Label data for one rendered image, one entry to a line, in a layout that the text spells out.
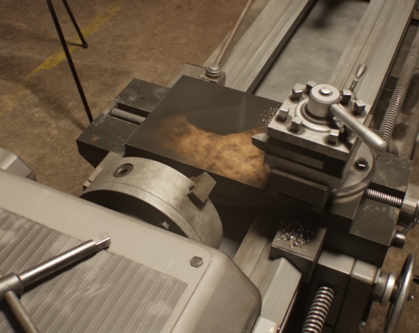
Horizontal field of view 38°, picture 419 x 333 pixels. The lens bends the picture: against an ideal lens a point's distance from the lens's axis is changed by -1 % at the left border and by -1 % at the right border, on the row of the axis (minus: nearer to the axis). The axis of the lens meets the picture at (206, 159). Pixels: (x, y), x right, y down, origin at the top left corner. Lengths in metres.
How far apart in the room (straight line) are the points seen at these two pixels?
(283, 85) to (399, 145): 0.58
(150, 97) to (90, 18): 2.17
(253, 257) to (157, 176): 0.45
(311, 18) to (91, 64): 1.43
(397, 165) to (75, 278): 1.04
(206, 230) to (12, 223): 0.35
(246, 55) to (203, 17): 1.87
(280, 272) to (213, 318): 0.64
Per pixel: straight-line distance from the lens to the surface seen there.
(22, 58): 3.54
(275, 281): 1.31
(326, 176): 1.24
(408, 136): 2.45
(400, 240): 1.68
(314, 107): 1.21
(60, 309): 0.69
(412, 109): 2.59
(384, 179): 1.54
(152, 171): 0.99
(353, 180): 1.40
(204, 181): 1.00
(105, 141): 1.57
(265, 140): 1.25
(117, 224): 0.76
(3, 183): 0.84
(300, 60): 2.17
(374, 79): 1.93
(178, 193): 0.98
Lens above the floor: 1.91
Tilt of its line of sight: 43 degrees down
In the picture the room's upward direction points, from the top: 2 degrees clockwise
